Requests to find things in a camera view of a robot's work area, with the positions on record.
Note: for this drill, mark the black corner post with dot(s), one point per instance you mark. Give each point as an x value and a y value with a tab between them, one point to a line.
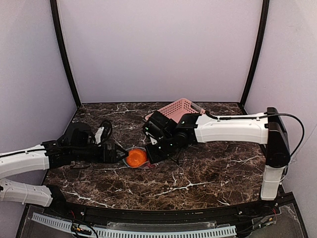
256	53
63	52

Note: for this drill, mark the pink plastic basket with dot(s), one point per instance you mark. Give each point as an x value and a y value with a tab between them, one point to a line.
175	110

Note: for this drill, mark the black front frame rail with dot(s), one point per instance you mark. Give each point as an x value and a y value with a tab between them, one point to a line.
234	214

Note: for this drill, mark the right black corner post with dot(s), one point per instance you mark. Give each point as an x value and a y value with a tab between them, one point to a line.
256	53

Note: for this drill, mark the clear zip top bag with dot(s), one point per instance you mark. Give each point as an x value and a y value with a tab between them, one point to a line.
141	167

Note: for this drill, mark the left black corner post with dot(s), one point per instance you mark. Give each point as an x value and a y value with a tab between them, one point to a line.
63	52

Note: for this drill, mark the orange toy fruit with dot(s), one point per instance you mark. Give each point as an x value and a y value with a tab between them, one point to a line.
136	158

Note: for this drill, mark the white slotted cable duct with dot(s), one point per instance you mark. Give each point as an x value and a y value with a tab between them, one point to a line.
98	231

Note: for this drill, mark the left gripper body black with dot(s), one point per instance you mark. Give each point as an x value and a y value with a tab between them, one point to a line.
109	153

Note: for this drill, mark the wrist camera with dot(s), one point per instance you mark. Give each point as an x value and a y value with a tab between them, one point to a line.
152	139
104	132

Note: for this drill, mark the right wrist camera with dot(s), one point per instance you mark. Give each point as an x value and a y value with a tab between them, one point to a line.
152	139

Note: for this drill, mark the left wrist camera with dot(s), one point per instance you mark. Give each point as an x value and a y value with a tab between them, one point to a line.
104	132

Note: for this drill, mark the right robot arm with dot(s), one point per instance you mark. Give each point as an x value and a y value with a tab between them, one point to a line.
167	137

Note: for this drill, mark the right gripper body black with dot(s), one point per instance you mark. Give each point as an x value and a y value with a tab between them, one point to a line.
156	151

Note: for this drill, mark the red toy fruit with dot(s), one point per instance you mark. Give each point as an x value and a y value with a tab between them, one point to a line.
149	166

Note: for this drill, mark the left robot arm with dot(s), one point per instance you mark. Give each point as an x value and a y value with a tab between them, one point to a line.
78	143

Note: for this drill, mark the clear acrylic plate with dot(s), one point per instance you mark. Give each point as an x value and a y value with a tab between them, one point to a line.
160	228

